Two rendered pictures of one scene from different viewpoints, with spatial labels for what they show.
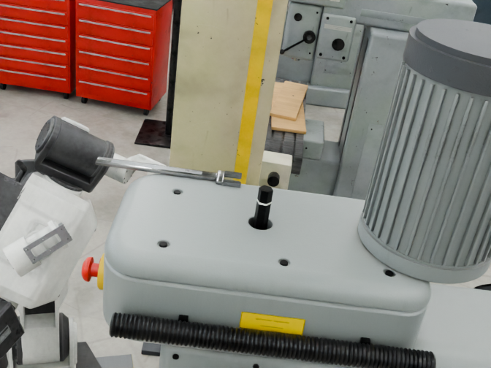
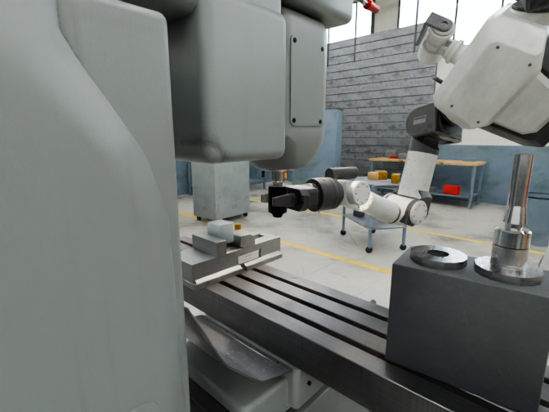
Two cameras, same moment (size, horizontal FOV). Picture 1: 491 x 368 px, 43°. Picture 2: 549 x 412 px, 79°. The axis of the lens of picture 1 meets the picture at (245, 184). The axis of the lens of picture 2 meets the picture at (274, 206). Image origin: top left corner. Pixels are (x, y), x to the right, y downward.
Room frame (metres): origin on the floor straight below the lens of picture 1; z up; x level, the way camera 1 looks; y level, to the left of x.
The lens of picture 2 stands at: (1.36, -0.61, 1.38)
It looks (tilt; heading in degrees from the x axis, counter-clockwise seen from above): 12 degrees down; 135
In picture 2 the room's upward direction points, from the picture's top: straight up
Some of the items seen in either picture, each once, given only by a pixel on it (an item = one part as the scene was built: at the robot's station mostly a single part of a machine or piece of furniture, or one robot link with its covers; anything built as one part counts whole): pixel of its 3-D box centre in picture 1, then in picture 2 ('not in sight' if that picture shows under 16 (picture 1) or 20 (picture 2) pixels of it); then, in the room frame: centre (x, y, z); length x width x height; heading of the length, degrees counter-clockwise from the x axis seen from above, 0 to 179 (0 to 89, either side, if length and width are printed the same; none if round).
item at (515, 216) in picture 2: not in sight; (518, 192); (1.28, -0.01, 1.30); 0.03 x 0.03 x 0.11
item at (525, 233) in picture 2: not in sight; (512, 231); (1.28, -0.01, 1.24); 0.05 x 0.05 x 0.01
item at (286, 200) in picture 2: not in sight; (284, 200); (0.83, -0.04, 1.23); 0.06 x 0.02 x 0.03; 77
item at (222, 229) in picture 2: not in sight; (220, 231); (0.57, -0.04, 1.10); 0.06 x 0.05 x 0.06; 1
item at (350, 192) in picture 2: not in sight; (341, 188); (0.85, 0.17, 1.24); 0.11 x 0.11 x 0.11; 77
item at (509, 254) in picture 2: not in sight; (509, 250); (1.28, -0.01, 1.21); 0.05 x 0.05 x 0.05
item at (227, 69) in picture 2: not in sight; (208, 90); (0.80, -0.23, 1.47); 0.24 x 0.19 x 0.26; 2
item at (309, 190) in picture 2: not in sight; (306, 196); (0.82, 0.06, 1.23); 0.13 x 0.12 x 0.10; 167
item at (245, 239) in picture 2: not in sight; (234, 236); (0.56, 0.02, 1.08); 0.12 x 0.06 x 0.04; 1
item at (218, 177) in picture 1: (169, 170); not in sight; (0.91, 0.13, 1.89); 0.24 x 0.04 x 0.01; 91
